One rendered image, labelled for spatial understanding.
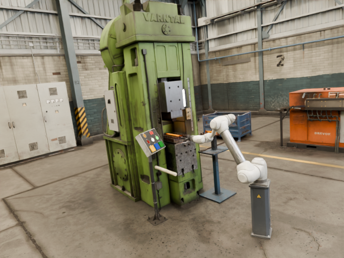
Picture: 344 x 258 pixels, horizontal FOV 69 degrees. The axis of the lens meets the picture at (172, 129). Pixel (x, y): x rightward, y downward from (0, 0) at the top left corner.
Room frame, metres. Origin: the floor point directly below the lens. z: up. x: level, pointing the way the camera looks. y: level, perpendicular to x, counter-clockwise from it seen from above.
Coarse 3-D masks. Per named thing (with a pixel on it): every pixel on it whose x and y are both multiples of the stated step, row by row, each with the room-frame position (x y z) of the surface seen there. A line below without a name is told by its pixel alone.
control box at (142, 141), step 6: (144, 132) 2.98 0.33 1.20; (150, 132) 3.07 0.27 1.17; (156, 132) 3.16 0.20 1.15; (138, 138) 2.90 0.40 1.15; (144, 138) 2.91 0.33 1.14; (150, 138) 2.99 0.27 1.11; (144, 144) 2.86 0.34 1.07; (150, 144) 2.92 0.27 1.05; (144, 150) 2.87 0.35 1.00; (150, 150) 2.85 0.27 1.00; (156, 150) 2.92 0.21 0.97
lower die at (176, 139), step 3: (168, 135) 3.64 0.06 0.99; (171, 135) 3.57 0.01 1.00; (165, 138) 3.54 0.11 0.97; (168, 138) 3.48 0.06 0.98; (171, 138) 3.46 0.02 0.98; (174, 138) 3.44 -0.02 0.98; (177, 138) 3.42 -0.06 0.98; (171, 141) 3.42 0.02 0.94; (174, 141) 3.39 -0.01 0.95; (177, 141) 3.42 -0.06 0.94; (180, 141) 3.45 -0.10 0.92
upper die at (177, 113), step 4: (164, 112) 3.50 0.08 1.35; (168, 112) 3.42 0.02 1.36; (172, 112) 3.40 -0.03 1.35; (176, 112) 3.44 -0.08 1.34; (180, 112) 3.48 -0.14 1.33; (164, 116) 3.51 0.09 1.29; (168, 116) 3.43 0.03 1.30; (172, 116) 3.40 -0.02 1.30; (176, 116) 3.44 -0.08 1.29; (180, 116) 3.48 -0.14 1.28
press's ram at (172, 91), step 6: (162, 84) 3.39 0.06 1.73; (168, 84) 3.39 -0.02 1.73; (174, 84) 3.45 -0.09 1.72; (180, 84) 3.51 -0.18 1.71; (162, 90) 3.40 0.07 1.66; (168, 90) 3.39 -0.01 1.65; (174, 90) 3.44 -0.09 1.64; (180, 90) 3.50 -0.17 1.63; (162, 96) 3.42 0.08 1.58; (168, 96) 3.38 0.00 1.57; (174, 96) 3.44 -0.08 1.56; (180, 96) 3.50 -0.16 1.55; (162, 102) 3.43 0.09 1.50; (168, 102) 3.37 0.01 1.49; (174, 102) 3.43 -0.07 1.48; (180, 102) 3.49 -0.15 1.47; (162, 108) 3.44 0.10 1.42; (168, 108) 3.37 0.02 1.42; (174, 108) 3.42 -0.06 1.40; (180, 108) 3.49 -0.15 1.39
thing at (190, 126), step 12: (180, 48) 3.73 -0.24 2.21; (180, 60) 3.71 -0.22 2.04; (180, 72) 3.71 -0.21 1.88; (192, 84) 3.84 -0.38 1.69; (192, 96) 3.83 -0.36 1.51; (192, 108) 3.82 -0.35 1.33; (180, 120) 3.79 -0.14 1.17; (192, 120) 3.79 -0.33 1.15; (180, 132) 3.82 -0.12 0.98; (192, 132) 3.78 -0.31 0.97
